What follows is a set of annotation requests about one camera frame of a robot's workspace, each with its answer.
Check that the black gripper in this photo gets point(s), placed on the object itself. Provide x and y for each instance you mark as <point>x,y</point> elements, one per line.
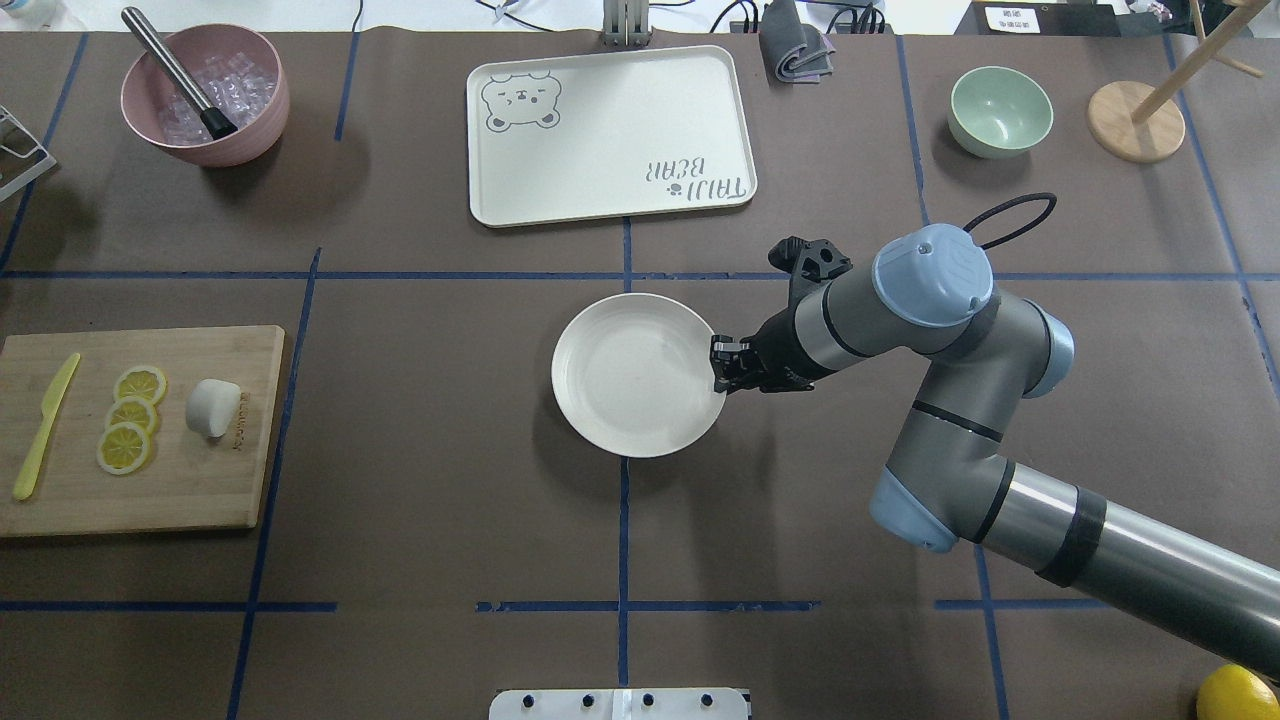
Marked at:
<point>779,356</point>

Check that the cream round plate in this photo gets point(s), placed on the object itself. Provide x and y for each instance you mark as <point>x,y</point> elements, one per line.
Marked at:
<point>632,374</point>

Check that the white steamed bun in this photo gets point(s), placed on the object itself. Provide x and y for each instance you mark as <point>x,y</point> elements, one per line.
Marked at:
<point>211,407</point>

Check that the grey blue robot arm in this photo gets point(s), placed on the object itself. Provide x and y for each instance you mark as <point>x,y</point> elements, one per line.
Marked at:
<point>933,291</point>

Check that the cream bear tray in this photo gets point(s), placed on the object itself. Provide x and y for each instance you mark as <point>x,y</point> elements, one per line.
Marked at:
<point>606,135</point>

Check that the grey folded cloth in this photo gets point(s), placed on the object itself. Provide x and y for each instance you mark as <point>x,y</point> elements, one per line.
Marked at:
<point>794,51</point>

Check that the green bowl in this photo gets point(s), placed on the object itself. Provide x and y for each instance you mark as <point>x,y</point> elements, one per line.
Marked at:
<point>998,112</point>

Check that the black box white label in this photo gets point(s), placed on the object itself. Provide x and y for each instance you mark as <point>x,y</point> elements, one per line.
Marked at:
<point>1043,18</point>

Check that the wooden mug tree stand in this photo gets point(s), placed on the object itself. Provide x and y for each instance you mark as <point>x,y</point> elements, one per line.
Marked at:
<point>1142,123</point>

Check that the yellow lemon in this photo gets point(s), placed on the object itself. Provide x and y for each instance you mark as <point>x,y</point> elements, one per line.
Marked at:
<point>1235,692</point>

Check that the wooden cutting board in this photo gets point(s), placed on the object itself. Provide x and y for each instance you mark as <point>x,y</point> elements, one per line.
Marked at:
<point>191,482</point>

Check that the steel muddler black tip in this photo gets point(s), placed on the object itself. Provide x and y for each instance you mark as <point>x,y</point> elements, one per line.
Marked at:
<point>214,119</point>

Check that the pink bowl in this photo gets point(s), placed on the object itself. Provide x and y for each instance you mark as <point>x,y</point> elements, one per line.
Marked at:
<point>242,75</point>

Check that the yellow plastic knife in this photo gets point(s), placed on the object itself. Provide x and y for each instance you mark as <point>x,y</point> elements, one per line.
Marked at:
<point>54,394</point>

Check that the aluminium frame post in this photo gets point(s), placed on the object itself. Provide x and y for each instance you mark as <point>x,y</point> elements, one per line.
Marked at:
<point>626,23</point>

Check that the wire cup rack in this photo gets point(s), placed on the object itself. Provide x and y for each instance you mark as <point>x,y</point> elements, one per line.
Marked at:
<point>23,157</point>

